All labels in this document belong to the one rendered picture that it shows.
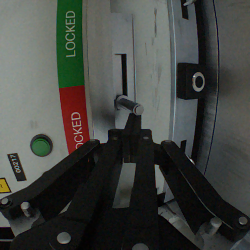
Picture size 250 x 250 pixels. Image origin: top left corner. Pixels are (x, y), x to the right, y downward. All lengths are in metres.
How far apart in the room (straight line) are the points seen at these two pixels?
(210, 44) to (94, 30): 0.21
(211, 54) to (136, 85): 0.16
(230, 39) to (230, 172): 0.24
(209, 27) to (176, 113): 0.18
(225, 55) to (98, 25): 0.21
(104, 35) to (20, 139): 0.18
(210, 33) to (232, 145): 0.21
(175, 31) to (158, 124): 0.16
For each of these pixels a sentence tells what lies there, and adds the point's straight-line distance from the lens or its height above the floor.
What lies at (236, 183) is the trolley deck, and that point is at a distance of 0.33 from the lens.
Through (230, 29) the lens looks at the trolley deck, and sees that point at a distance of 0.30.
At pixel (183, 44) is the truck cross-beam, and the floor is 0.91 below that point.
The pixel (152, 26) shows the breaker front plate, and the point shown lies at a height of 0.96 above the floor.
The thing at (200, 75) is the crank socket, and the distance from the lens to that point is 0.27.
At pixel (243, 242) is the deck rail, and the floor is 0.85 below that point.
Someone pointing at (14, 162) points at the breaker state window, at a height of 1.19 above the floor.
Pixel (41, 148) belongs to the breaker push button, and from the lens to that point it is 0.23.
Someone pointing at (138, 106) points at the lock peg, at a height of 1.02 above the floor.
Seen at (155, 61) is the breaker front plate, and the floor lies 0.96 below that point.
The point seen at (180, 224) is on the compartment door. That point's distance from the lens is 0.44.
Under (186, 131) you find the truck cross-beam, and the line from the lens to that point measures 0.31.
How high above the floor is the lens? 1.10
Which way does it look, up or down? 21 degrees down
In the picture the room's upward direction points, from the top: 100 degrees counter-clockwise
